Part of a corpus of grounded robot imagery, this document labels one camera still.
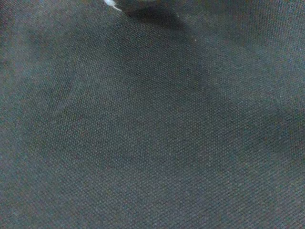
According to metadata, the black bench cloth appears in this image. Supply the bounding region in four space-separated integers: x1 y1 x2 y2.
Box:
0 0 305 229

